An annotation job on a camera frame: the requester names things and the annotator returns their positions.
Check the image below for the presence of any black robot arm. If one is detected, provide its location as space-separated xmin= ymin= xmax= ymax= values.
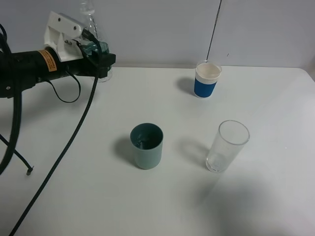
xmin=0 ymin=47 xmax=116 ymax=98

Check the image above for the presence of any green plastic cup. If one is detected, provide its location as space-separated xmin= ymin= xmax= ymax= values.
xmin=129 ymin=123 xmax=164 ymax=170

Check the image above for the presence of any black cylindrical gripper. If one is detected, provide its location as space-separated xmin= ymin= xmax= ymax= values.
xmin=32 ymin=48 xmax=116 ymax=81

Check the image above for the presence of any blue sleeved white cup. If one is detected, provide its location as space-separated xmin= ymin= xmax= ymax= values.
xmin=193 ymin=60 xmax=222 ymax=98

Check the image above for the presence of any black braided camera cable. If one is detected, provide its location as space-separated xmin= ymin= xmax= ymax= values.
xmin=8 ymin=29 xmax=103 ymax=236

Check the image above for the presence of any white gripper camera mount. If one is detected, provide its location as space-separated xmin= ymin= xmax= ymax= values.
xmin=44 ymin=11 xmax=84 ymax=62

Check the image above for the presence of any clear green-label water bottle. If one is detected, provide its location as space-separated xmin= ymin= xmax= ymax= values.
xmin=79 ymin=0 xmax=113 ymax=84

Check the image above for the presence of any clear drinking glass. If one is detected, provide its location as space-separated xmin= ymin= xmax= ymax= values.
xmin=206 ymin=120 xmax=250 ymax=173

